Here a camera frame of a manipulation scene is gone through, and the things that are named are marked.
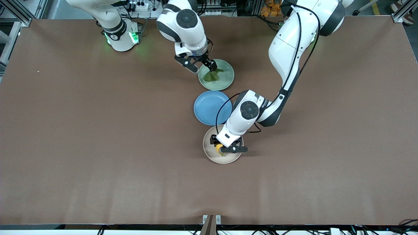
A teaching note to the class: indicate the white power strip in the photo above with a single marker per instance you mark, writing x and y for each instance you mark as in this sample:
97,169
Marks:
140,6

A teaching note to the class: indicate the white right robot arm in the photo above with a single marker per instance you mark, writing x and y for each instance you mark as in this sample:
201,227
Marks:
186,29

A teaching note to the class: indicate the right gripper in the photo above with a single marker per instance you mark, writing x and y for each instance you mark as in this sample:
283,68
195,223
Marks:
206,60

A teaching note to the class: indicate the blue plate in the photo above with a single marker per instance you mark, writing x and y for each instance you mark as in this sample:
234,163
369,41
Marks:
205,107

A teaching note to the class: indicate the beige plate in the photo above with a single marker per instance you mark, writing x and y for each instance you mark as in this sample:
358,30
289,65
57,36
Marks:
225,159

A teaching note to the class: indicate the orange snack bags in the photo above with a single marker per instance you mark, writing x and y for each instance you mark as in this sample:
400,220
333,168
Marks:
272,9

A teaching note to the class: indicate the grey aluminium side rail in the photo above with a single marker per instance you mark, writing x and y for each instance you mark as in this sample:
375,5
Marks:
11,42

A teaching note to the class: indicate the white adapter box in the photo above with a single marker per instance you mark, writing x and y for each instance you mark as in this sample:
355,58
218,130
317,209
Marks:
335,231

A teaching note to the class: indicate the aluminium frame profile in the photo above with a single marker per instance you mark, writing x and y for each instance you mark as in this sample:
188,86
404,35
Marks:
19,14
400,14

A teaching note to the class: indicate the green lettuce leaf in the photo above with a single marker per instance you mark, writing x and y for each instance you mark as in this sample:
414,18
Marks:
212,77

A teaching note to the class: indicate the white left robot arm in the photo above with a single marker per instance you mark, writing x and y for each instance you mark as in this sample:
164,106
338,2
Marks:
294,42

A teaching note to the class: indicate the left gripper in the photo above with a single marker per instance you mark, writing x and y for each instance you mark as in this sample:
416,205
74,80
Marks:
214,140

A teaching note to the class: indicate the light green plate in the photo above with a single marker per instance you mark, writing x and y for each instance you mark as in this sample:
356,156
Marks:
227,80

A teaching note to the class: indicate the yellow lemon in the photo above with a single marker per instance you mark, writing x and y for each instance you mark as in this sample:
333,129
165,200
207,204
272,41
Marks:
218,149

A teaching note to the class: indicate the brown post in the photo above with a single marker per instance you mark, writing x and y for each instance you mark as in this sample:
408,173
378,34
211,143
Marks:
209,228

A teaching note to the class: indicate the silver metal bracket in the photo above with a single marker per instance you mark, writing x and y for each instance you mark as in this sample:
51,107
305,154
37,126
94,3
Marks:
204,218

